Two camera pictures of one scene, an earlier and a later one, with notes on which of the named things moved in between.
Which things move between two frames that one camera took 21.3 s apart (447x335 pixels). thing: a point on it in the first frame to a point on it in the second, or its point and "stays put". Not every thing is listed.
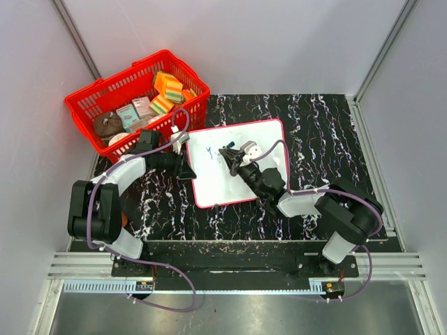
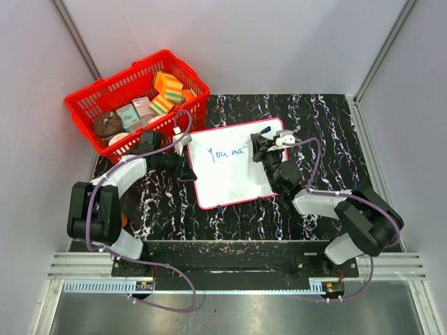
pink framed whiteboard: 214,183 stays put
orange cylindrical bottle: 124,220 stays put
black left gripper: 186,172 stays put
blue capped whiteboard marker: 230,145 to 265,130
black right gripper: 231,157 to 260,151
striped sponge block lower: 160,105 stays put
